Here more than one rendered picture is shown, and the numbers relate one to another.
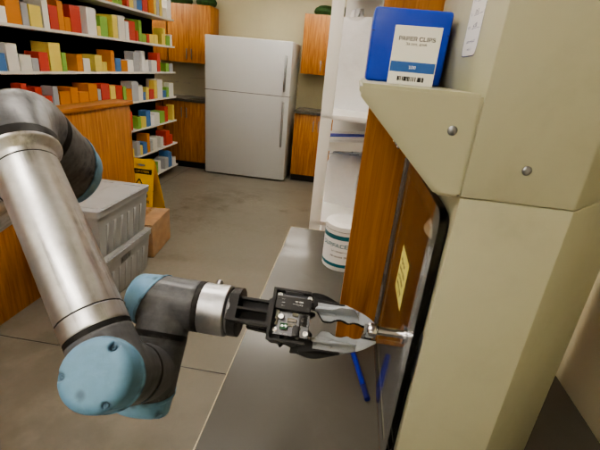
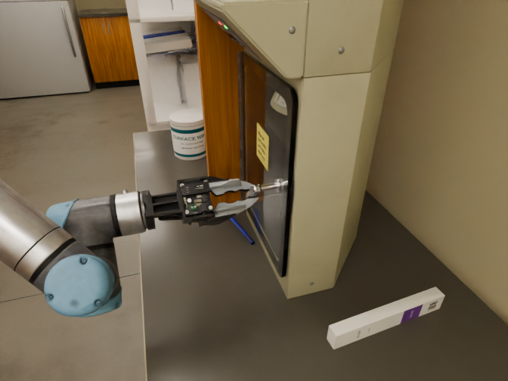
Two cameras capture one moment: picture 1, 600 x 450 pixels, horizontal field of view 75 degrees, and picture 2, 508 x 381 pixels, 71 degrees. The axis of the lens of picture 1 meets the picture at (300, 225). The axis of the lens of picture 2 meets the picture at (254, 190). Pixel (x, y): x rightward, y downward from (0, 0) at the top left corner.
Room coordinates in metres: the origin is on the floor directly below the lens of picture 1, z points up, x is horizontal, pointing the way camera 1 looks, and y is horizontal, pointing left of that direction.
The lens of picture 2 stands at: (-0.06, 0.11, 1.55)
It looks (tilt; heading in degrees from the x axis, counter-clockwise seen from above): 33 degrees down; 337
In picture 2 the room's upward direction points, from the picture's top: straight up
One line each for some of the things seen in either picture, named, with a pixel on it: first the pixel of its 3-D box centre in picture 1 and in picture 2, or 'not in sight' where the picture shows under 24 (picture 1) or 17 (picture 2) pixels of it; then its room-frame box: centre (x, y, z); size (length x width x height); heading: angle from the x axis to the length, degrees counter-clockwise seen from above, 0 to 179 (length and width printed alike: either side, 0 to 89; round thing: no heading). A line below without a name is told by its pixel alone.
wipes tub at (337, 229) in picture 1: (344, 242); (190, 134); (1.14, -0.15, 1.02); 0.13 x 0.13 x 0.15
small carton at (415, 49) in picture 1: (413, 57); not in sight; (0.50, -0.11, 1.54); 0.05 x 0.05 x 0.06; 78
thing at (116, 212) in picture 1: (99, 216); not in sight; (2.37, 1.32, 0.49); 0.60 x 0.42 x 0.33; 174
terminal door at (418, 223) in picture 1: (398, 298); (261, 163); (0.54, -0.17, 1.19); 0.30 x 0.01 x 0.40; 174
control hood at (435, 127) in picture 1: (396, 122); (236, 26); (0.55, -0.12, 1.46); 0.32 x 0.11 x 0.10; 174
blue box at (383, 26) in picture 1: (404, 49); not in sight; (0.62, -0.13, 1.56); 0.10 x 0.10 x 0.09; 84
